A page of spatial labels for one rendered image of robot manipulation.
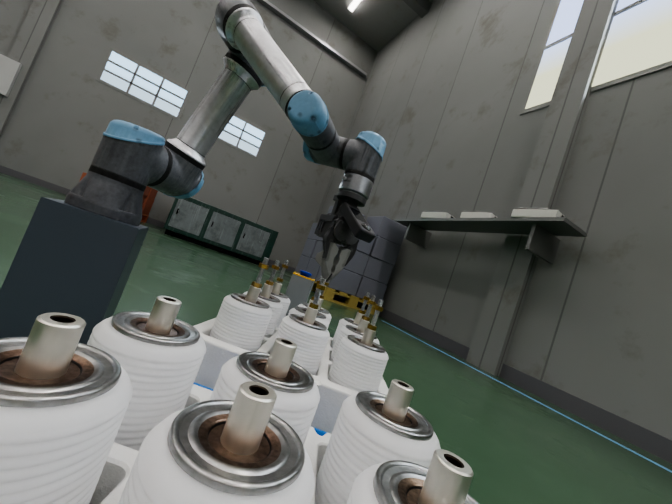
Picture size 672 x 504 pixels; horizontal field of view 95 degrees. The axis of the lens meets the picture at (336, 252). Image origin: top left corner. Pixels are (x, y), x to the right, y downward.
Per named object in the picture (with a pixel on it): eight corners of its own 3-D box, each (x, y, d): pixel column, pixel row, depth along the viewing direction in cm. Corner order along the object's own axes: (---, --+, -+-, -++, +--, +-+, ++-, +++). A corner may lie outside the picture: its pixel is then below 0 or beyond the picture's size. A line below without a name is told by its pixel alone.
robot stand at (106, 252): (-22, 338, 60) (40, 196, 62) (23, 313, 76) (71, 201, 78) (87, 355, 68) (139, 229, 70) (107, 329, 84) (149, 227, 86)
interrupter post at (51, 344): (-4, 375, 16) (22, 314, 16) (39, 361, 18) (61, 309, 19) (39, 390, 16) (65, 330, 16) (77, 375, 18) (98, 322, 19)
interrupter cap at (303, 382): (223, 375, 25) (226, 367, 25) (247, 351, 33) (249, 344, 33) (309, 406, 25) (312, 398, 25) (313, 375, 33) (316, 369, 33)
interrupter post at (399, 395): (382, 419, 28) (394, 384, 28) (377, 407, 30) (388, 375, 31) (406, 428, 28) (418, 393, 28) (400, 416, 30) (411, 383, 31)
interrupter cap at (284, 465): (131, 466, 13) (137, 451, 14) (202, 396, 21) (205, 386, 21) (293, 525, 14) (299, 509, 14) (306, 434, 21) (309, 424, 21)
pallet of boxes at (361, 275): (377, 316, 425) (408, 227, 433) (322, 298, 387) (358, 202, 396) (335, 294, 549) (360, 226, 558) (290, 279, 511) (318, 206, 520)
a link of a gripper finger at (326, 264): (315, 277, 75) (328, 241, 76) (328, 282, 70) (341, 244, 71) (304, 273, 73) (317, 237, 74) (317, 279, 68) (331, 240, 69)
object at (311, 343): (257, 395, 63) (288, 311, 64) (301, 412, 62) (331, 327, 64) (242, 417, 53) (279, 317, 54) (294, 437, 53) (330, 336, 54)
